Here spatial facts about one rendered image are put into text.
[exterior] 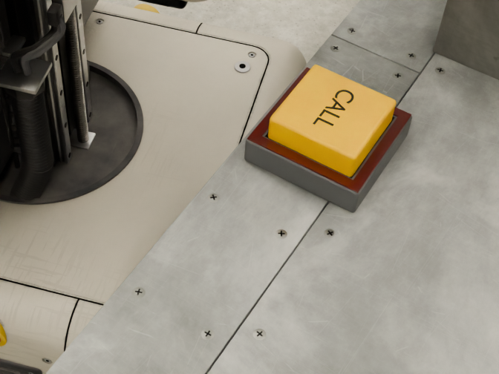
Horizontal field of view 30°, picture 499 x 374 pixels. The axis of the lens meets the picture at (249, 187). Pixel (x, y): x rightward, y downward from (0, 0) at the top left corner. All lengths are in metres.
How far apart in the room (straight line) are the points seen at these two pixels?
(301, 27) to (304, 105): 1.35
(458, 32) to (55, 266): 0.67
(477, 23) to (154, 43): 0.85
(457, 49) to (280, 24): 1.26
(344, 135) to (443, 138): 0.09
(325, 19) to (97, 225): 0.89
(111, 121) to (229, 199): 0.78
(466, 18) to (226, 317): 0.27
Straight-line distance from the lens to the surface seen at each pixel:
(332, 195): 0.57
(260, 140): 0.58
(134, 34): 1.46
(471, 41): 0.67
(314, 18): 1.95
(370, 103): 0.59
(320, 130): 0.57
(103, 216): 1.23
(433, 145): 0.63
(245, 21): 1.93
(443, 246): 0.58
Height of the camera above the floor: 1.25
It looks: 51 degrees down
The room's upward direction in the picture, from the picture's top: 6 degrees clockwise
